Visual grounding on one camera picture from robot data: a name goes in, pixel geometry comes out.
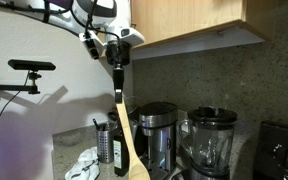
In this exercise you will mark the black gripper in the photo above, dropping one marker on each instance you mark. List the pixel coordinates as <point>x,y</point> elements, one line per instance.
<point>117,53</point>

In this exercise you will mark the wooden spoon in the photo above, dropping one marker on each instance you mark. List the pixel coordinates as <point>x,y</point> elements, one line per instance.
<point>130,143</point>

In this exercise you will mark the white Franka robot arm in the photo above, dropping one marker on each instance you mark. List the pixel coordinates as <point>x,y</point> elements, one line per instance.
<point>94,10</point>

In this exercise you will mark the perforated steel utensil holder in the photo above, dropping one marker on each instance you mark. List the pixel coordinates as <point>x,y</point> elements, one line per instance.
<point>104,146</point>

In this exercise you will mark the steel and black coffee maker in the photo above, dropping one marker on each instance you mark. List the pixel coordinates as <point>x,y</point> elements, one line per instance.
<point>159,133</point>

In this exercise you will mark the dark olive oil bottle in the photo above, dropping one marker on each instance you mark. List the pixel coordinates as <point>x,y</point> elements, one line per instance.
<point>120,156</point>

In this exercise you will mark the white cloth with dark stripe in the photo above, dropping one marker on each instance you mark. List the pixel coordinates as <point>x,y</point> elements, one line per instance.
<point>84,165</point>

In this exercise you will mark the black blender with glass jar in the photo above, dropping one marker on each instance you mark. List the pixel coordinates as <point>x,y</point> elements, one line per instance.
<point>210,143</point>

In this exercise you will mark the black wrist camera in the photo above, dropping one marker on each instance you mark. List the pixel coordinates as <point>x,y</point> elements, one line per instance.
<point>92,48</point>

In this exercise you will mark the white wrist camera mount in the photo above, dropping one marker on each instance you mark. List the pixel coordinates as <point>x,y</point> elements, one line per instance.
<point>132,35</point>

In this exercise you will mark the black stereo camera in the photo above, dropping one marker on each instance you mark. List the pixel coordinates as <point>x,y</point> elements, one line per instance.
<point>30,64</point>

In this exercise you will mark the light wooden wall cabinet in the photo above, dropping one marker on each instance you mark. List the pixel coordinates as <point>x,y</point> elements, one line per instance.
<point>184,20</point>

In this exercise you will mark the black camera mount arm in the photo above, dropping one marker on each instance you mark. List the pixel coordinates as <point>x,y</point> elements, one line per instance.
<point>14,87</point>

